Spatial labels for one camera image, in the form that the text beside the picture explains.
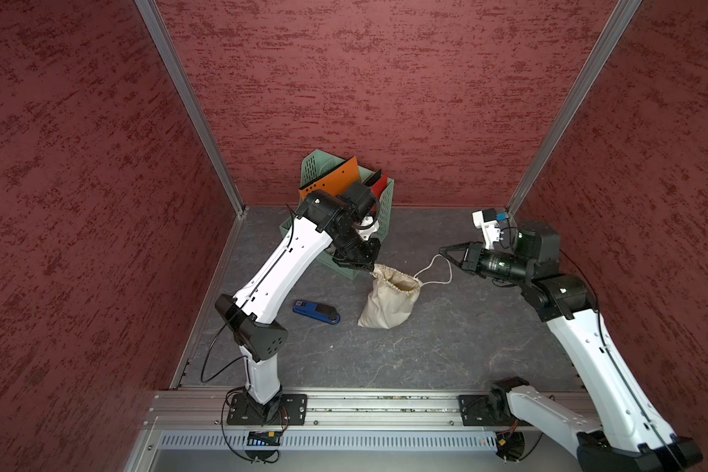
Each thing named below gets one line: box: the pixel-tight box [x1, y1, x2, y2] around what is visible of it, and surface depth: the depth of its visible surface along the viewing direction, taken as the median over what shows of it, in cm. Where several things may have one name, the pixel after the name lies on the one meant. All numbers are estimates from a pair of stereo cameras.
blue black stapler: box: [292, 299, 342, 325], surface depth 91 cm
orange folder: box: [298, 155, 361, 201], surface depth 91 cm
